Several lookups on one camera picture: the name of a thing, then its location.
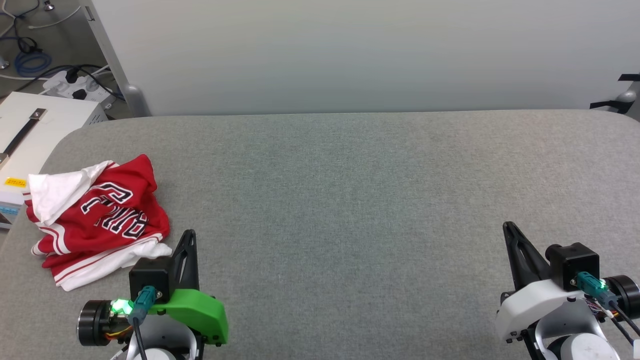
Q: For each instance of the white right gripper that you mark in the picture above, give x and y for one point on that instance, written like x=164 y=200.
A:
x=530 y=305

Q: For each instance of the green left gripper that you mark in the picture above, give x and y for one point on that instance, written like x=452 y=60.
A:
x=200 y=312

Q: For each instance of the red and white basketball jersey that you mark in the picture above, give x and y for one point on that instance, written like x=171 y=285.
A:
x=107 y=215

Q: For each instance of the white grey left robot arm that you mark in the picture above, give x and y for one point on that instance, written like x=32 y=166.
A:
x=92 y=322

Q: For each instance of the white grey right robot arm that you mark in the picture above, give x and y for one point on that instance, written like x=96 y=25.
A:
x=585 y=345

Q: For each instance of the white equipment box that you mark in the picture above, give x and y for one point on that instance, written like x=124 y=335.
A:
x=55 y=120

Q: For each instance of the yellow warning label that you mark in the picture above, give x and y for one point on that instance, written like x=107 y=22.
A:
x=15 y=182

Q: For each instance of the black power plug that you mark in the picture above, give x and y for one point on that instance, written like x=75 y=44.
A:
x=80 y=94
x=71 y=76

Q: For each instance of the white power strip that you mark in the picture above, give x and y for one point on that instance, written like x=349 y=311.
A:
x=55 y=86

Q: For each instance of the white partition panel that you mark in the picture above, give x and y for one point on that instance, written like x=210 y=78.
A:
x=350 y=55

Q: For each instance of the small metal foot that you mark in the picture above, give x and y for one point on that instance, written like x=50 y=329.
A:
x=48 y=6
x=4 y=63

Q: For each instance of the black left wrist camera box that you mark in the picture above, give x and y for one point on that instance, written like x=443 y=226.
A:
x=150 y=275

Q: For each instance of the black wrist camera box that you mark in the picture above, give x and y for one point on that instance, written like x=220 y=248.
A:
x=575 y=262
x=150 y=275

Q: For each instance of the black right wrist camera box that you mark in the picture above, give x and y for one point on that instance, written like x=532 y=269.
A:
x=575 y=262

